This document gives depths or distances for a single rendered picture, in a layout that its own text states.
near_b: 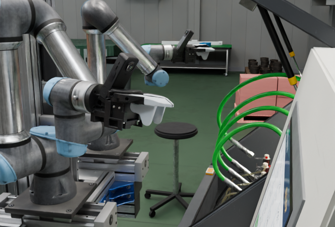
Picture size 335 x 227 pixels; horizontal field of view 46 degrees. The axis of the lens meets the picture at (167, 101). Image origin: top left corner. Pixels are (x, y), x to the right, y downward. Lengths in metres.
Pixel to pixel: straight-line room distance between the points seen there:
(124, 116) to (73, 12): 11.05
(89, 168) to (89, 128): 0.81
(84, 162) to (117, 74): 1.00
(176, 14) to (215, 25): 1.12
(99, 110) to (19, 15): 0.39
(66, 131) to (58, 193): 0.39
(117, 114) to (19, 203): 0.63
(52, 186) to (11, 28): 0.50
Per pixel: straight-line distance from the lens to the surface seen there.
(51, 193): 1.31
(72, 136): 0.98
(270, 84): 5.86
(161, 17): 11.07
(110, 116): 0.84
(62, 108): 0.96
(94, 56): 1.82
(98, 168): 1.78
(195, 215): 1.40
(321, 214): 0.35
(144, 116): 0.80
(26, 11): 1.16
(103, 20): 1.68
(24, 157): 1.21
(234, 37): 10.89
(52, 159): 1.27
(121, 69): 0.84
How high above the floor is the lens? 1.63
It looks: 13 degrees down
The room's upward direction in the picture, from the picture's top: straight up
